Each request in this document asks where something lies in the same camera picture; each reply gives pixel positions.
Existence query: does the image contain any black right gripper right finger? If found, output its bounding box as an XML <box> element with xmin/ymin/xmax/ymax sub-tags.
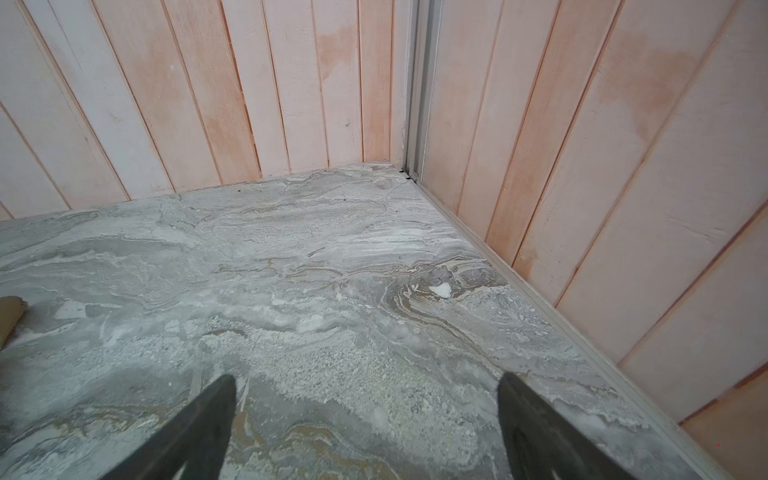
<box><xmin>497</xmin><ymin>372</ymin><xmax>632</xmax><ymax>479</ymax></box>

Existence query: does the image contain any brown cardboard box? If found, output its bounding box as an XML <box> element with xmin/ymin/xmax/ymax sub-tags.
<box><xmin>0</xmin><ymin>296</ymin><xmax>28</xmax><ymax>349</ymax></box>

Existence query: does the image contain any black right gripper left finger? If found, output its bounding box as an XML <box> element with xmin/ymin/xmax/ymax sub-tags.
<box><xmin>103</xmin><ymin>374</ymin><xmax>237</xmax><ymax>479</ymax></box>

